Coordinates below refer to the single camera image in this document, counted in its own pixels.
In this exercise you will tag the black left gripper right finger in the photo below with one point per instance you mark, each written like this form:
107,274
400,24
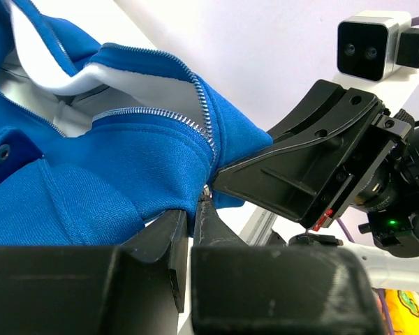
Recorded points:
241,289

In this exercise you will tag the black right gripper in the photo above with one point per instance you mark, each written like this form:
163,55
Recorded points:
332,151

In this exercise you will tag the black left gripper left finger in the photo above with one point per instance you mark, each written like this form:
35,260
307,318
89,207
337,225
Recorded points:
135,288

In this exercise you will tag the blue zip-up jacket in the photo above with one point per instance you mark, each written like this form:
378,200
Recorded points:
96,139

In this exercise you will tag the yellow printed object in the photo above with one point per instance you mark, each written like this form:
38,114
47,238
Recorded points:
399,310

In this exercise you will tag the aluminium table front rail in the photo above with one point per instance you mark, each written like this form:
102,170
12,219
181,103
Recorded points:
258,228

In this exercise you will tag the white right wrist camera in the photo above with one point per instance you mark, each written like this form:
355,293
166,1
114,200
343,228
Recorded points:
378,52

